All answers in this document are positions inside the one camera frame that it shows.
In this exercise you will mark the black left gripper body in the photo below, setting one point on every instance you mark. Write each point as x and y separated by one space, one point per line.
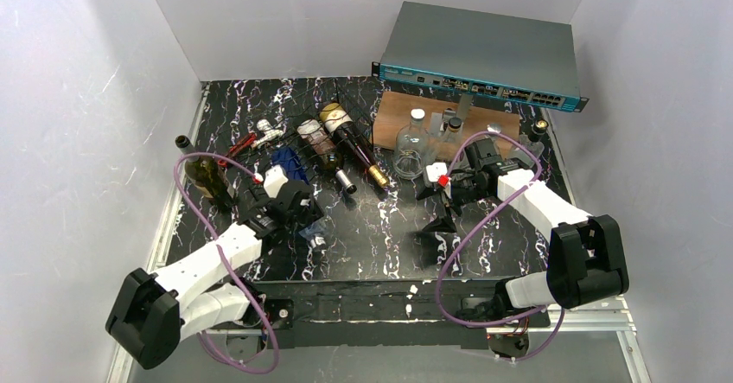
306 209

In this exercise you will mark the clear bottle gold label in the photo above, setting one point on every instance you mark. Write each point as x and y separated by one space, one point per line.
532 142

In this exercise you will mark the dark bottle brown label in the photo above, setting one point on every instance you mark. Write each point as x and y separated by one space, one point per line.
209 178

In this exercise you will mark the wooden board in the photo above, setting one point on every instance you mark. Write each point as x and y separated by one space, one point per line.
394 113

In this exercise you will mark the teal network switch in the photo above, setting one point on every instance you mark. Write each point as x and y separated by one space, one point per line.
509 58

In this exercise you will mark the blue square glass bottle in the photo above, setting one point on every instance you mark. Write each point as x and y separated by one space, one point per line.
288 159

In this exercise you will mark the metal bracket with knob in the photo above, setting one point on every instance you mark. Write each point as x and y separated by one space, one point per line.
439 121

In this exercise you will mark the clear bottle grey label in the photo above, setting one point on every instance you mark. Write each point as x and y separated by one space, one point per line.
411 147

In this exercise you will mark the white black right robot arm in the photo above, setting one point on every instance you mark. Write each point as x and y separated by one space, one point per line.
586 261

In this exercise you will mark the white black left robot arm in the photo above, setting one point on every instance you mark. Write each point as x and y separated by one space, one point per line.
154 312

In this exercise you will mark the red black wine rack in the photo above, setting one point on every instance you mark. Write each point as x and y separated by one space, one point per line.
241 145

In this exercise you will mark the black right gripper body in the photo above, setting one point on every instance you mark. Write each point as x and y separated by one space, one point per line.
449 196

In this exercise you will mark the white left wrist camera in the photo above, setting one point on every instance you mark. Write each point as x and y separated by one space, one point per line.
273 179

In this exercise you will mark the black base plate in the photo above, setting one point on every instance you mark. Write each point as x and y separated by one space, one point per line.
366 313

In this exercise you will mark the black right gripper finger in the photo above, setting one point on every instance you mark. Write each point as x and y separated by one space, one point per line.
442 223
424 189

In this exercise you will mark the dark bottle gold foil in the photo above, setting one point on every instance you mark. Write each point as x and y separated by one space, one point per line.
342 128

